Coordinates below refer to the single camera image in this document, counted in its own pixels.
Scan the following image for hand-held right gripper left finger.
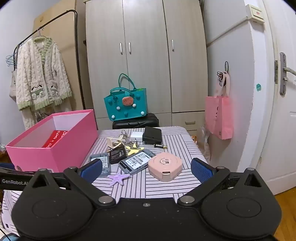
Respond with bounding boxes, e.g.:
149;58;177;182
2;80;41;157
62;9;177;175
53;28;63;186
30;158;116;208

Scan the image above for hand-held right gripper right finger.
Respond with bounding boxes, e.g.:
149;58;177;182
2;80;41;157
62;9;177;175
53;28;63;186
178;158;265;208

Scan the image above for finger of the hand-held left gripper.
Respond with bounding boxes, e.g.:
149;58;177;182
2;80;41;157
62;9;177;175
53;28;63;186
0;163;34;175

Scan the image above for small grey labelled hard drive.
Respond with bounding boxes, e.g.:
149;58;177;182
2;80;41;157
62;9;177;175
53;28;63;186
89;153;111;178

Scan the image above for purple starfish clip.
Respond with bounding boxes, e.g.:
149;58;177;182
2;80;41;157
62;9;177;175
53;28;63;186
107;172;132;186

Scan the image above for beige hair clip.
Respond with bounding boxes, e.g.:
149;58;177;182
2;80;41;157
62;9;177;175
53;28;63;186
106;136;124;149

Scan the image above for pink round case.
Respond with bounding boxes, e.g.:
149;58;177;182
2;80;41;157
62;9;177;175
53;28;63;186
147;152;183;183

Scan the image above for large grey labelled hard drive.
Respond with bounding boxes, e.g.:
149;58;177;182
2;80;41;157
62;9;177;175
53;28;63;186
118;149;156;175

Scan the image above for pink cardboard box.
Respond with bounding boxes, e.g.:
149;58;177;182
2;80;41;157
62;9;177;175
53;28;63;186
6;109;98;173

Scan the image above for yellow star ornament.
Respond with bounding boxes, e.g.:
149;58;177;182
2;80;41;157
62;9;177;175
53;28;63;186
125;146;145;156

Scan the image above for silver keys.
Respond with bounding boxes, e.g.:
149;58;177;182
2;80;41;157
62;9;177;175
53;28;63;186
120;129;142;149

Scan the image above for white charger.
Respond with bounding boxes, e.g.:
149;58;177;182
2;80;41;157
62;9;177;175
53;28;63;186
129;131;144;142

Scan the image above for black power bank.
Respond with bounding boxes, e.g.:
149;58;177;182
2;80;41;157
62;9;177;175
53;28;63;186
142;126;162;144

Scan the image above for white plastic bag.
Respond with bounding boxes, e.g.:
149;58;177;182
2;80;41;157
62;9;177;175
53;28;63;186
201;125;211;163

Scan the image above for striped tablecloth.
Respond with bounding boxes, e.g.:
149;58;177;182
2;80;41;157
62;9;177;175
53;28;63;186
1;126;208;232

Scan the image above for cream fleece pants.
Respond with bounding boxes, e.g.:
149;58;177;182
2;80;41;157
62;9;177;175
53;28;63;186
22;100;73;130

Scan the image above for pink paper bag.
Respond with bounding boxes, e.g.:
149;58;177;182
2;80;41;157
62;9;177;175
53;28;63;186
205;72;233;140

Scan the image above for teal felt handbag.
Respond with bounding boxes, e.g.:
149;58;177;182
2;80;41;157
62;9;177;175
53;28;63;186
104;74;148;121

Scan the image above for black suitcase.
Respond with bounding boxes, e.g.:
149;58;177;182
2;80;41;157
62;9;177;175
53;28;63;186
112;113;159;130

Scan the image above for canvas tote bag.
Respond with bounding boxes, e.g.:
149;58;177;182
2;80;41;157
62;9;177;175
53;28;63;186
9;70;19;101

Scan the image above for white door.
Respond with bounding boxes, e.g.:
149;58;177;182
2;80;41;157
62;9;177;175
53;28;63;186
262;0;296;195

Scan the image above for cream knitted cardigan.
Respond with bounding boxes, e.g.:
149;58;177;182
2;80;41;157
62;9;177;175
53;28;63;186
16;36;73;110

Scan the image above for grey wooden wardrobe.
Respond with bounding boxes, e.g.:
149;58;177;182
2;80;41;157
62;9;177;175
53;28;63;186
83;0;208;137

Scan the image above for light wooden cabinet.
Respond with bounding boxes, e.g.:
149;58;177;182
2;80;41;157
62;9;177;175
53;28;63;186
32;0;87;112

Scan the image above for black clothes rack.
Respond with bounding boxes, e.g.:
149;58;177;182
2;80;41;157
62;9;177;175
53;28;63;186
14;9;85;109

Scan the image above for cream small box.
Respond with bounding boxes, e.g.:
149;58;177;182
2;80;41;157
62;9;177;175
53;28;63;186
245;4;265;24

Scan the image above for metal door handle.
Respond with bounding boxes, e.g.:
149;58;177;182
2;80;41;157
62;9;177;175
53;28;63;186
279;52;296;95

